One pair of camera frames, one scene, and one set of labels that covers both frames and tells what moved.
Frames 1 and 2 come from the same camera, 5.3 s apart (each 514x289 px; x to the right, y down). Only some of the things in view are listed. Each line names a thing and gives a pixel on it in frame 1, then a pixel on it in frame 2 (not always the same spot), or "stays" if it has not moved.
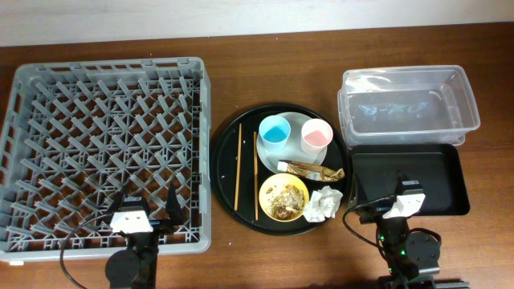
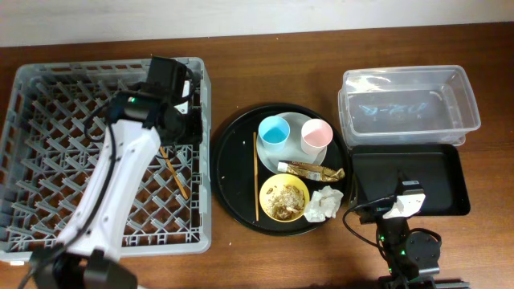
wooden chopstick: x=238 y=168 -> x=173 y=173
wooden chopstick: x=255 y=174 stays
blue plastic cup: x=274 y=131 stays
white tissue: x=323 y=204 stays
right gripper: x=368 y=217 stays
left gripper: x=161 y=223 -> x=192 y=134
